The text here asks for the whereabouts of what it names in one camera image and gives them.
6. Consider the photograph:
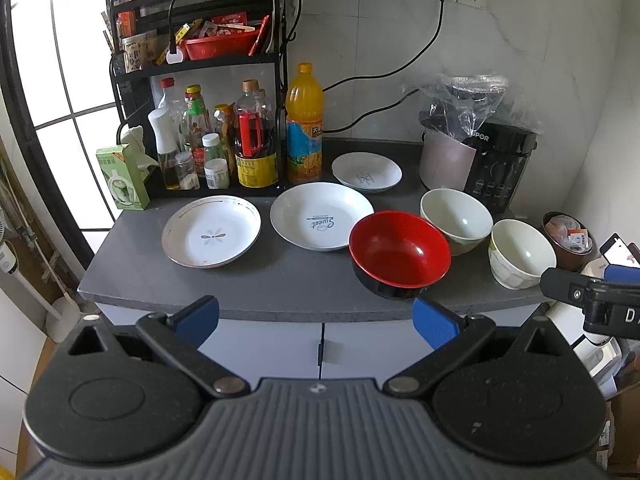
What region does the white ceramic bowl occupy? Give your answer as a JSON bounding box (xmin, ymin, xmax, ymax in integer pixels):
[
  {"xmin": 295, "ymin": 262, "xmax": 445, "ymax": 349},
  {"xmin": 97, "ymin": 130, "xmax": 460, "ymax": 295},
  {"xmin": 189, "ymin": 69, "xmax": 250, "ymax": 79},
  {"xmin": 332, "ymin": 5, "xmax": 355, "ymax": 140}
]
[{"xmin": 420, "ymin": 188, "xmax": 494, "ymax": 257}]

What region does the white plate with Sweet print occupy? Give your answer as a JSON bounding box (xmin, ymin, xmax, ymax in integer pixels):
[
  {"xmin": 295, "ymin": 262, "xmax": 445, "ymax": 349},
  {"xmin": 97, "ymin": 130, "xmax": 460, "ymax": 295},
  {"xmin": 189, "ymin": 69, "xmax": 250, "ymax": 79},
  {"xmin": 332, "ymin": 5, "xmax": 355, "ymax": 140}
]
[{"xmin": 270, "ymin": 182, "xmax": 374, "ymax": 252}]

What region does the small white plate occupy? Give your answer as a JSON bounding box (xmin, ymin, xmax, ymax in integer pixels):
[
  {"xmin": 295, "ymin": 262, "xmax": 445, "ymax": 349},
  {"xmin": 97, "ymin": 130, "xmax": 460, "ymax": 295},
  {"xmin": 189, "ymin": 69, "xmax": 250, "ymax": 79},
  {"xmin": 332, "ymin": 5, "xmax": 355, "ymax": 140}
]
[{"xmin": 331, "ymin": 152, "xmax": 402, "ymax": 193}]

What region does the black metal kitchen rack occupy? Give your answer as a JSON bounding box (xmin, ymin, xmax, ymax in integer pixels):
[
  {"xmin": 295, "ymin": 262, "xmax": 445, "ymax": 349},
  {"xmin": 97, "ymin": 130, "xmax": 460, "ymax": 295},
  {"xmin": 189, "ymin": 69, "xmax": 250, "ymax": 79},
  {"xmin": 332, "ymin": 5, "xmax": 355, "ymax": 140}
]
[{"xmin": 107, "ymin": 0, "xmax": 295, "ymax": 197}]

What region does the brown bowl with packets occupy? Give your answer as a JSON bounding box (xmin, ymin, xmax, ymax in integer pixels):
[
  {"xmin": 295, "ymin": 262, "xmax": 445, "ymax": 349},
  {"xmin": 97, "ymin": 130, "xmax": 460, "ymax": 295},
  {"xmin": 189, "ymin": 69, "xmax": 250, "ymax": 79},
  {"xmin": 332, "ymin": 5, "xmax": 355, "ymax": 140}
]
[{"xmin": 540, "ymin": 211, "xmax": 597, "ymax": 271}]

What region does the white bowl with pattern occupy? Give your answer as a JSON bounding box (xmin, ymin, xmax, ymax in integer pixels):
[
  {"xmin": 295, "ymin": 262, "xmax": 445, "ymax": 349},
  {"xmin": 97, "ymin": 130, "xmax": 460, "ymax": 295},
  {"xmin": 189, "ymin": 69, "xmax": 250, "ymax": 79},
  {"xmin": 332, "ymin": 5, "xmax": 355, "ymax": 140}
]
[{"xmin": 488, "ymin": 219, "xmax": 556, "ymax": 290}]

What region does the red and black bowl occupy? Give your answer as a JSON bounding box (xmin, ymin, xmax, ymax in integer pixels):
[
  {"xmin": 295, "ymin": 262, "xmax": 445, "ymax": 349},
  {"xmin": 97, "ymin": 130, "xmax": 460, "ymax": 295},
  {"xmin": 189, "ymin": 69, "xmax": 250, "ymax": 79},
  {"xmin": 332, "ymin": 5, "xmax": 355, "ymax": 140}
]
[{"xmin": 348, "ymin": 210, "xmax": 451, "ymax": 300}]

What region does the white plate with flower motif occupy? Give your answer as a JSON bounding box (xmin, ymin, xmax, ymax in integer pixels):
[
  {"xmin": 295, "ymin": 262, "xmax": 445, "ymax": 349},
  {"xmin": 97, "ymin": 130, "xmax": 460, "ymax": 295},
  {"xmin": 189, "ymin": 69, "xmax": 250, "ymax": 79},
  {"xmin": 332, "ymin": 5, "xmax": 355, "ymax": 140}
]
[{"xmin": 160, "ymin": 195, "xmax": 262, "ymax": 269}]

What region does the black pressure cooker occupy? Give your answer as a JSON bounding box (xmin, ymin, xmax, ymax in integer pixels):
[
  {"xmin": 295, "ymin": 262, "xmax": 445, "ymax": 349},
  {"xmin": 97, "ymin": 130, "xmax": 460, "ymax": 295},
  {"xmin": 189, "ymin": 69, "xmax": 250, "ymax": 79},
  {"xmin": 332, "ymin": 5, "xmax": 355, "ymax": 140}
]
[{"xmin": 462, "ymin": 122, "xmax": 538, "ymax": 217}]

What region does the green cardboard box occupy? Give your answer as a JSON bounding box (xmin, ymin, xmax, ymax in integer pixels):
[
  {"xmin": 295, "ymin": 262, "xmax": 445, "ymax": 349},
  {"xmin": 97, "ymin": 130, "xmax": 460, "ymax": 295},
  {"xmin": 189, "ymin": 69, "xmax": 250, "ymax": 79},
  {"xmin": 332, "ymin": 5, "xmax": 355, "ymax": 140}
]
[{"xmin": 96, "ymin": 144, "xmax": 150, "ymax": 210}]

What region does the white pill bottle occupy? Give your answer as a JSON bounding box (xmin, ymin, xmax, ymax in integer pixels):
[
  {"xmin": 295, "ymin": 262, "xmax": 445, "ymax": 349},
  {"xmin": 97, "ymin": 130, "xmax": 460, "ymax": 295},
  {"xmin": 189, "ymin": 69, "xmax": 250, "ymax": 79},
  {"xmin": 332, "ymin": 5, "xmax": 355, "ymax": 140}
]
[{"xmin": 204, "ymin": 158, "xmax": 230, "ymax": 190}]

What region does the small clear spice jar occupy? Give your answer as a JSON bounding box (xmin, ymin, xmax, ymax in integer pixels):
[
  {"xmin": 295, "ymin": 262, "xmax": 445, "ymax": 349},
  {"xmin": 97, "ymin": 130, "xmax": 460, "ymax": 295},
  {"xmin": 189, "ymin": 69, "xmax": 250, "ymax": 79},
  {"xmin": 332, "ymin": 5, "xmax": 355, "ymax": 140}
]
[{"xmin": 176, "ymin": 152, "xmax": 200, "ymax": 191}]

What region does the green jar white lid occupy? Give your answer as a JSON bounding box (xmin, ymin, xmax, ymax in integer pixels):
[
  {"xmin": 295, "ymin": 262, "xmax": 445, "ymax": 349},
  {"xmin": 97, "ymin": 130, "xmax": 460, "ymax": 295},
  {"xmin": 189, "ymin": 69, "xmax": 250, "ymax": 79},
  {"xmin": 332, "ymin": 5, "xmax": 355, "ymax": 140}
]
[{"xmin": 202, "ymin": 133, "xmax": 226, "ymax": 162}]

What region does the sauce bottle green label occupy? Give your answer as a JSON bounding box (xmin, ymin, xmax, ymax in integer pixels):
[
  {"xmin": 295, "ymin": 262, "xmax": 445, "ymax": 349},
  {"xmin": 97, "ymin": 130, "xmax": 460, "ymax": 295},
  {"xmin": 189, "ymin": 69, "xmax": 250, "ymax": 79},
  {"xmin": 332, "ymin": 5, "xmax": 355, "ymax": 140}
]
[{"xmin": 184, "ymin": 84, "xmax": 213, "ymax": 178}]

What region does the clear plastic bag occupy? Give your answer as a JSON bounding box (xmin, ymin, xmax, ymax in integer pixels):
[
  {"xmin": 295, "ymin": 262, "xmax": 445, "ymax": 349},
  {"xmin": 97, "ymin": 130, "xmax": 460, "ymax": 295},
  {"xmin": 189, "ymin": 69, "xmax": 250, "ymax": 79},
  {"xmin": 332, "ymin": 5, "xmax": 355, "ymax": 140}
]
[{"xmin": 419, "ymin": 74, "xmax": 510, "ymax": 142}]

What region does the oil dispenser white cap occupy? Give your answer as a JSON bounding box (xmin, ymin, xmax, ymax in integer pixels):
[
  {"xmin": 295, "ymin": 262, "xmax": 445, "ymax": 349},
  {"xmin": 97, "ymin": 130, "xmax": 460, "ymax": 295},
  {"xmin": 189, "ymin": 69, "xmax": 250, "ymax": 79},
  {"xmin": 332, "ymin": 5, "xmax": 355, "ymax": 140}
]
[{"xmin": 148, "ymin": 108, "xmax": 180, "ymax": 191}]

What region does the clear bottle red cap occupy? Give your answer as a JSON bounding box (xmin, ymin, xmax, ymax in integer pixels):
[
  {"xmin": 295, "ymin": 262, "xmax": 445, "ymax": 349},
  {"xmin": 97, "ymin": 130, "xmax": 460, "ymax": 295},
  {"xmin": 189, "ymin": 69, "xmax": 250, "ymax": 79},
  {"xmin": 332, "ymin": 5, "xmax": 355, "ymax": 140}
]
[{"xmin": 157, "ymin": 77, "xmax": 186, "ymax": 136}]

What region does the orange juice bottle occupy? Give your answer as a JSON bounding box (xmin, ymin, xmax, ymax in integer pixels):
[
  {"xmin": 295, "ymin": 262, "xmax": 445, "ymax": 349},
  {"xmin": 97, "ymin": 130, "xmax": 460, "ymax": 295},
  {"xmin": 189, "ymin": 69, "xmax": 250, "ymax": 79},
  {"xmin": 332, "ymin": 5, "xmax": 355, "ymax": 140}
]
[{"xmin": 285, "ymin": 62, "xmax": 324, "ymax": 184}]

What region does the white adapter plug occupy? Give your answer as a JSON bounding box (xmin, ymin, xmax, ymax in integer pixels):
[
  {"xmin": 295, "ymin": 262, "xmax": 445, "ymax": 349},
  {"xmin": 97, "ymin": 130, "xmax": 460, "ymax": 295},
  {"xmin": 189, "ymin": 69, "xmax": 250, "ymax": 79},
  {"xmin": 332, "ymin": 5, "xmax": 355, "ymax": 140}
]
[{"xmin": 165, "ymin": 48, "xmax": 184, "ymax": 65}]

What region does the glass jar on shelf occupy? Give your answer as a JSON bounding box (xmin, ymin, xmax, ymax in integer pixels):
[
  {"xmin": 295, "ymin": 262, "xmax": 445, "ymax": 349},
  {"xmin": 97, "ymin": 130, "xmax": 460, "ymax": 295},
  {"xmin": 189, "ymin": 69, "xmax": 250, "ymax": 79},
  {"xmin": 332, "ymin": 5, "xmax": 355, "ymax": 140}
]
[{"xmin": 122, "ymin": 30, "xmax": 157, "ymax": 73}]

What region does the red plastic basket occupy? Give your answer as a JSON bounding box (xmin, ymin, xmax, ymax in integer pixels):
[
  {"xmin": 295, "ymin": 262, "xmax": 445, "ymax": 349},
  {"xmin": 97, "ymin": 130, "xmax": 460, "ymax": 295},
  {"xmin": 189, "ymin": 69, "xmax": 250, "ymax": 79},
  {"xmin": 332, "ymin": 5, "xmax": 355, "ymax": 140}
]
[{"xmin": 182, "ymin": 30, "xmax": 259, "ymax": 61}]

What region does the soy sauce bottle red handle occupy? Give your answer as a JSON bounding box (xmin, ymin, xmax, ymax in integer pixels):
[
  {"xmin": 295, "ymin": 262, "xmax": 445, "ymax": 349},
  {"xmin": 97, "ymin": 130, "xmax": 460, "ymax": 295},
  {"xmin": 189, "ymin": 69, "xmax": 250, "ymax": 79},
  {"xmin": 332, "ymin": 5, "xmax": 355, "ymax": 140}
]
[{"xmin": 234, "ymin": 79, "xmax": 279, "ymax": 188}]

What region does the black power cable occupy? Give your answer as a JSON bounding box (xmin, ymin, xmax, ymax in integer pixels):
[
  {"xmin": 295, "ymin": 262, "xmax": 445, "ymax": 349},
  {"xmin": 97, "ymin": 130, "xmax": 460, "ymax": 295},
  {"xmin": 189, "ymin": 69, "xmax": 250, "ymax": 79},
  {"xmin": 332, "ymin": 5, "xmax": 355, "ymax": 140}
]
[{"xmin": 322, "ymin": 0, "xmax": 452, "ymax": 136}]

